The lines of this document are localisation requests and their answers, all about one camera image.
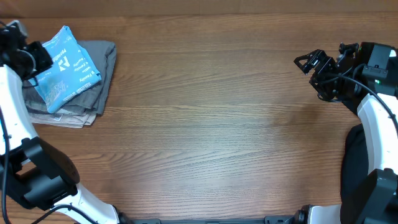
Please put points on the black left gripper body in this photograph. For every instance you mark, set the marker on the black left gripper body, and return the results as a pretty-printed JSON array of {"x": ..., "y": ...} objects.
[{"x": 42, "y": 61}]

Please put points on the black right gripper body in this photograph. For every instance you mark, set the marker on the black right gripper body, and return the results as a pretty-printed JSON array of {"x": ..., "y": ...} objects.
[{"x": 331, "y": 81}]

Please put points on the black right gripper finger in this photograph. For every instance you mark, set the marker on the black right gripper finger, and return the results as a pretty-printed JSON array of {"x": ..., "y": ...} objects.
[
  {"x": 348, "y": 49},
  {"x": 309, "y": 61}
]

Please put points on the light blue printed t-shirt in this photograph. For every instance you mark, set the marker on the light blue printed t-shirt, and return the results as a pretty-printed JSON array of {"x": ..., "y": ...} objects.
[{"x": 71, "y": 73}]

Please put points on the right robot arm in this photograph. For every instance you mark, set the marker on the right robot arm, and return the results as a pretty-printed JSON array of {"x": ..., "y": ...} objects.
[{"x": 363, "y": 78}]

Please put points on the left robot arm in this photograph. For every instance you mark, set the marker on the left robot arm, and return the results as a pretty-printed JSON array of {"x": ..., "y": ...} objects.
[{"x": 33, "y": 172}]

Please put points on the folded beige garment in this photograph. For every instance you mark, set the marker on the folded beige garment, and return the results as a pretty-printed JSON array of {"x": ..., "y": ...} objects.
[{"x": 64, "y": 120}]

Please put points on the folded grey trousers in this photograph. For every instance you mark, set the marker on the folded grey trousers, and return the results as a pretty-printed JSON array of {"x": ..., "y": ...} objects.
[{"x": 103, "y": 55}]

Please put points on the black garment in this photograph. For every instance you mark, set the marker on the black garment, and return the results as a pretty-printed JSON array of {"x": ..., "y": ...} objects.
[{"x": 369, "y": 169}]

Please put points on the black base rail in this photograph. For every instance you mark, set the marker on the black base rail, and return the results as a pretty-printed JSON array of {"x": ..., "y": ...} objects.
[{"x": 278, "y": 219}]

